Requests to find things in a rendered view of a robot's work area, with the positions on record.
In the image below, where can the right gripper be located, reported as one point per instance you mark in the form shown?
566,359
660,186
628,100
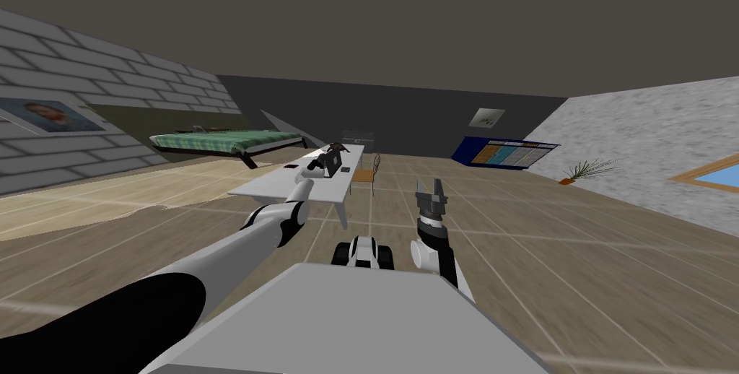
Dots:
431,207

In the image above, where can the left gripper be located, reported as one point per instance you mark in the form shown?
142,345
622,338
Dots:
330,163

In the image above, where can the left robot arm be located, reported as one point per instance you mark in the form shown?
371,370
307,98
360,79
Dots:
231,252

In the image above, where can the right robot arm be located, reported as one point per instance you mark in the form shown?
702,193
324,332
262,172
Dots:
432,250

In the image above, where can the white table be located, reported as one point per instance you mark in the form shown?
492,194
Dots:
277,186

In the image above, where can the blue cabinet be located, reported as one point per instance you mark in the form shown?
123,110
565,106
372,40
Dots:
502,153

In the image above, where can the bed with green blanket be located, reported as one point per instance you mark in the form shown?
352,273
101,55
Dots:
219,142

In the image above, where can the potted green plant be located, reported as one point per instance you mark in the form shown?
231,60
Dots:
586,170

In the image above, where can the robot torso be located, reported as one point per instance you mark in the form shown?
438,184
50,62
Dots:
346,328

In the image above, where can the portrait picture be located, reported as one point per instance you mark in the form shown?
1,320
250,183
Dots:
49,115

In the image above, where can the wooden chair with metal frame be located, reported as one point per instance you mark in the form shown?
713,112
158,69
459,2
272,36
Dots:
365,175

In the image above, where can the grey wall picture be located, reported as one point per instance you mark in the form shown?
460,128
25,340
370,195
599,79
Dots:
486,117

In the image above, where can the window with wooden frame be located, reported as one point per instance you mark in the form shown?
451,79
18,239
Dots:
716,176

